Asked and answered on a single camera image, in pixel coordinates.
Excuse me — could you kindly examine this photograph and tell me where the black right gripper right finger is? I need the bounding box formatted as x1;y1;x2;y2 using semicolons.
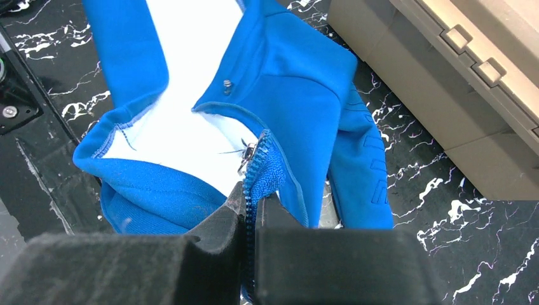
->
254;194;442;304

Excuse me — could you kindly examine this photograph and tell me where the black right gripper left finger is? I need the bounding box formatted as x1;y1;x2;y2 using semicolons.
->
1;183;245;304

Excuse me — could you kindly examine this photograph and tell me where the blue zip jacket white lining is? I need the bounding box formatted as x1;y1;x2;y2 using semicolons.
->
74;1;393;300

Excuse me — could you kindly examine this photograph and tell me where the tan plastic toolbox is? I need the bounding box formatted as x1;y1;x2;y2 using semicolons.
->
327;0;538;201

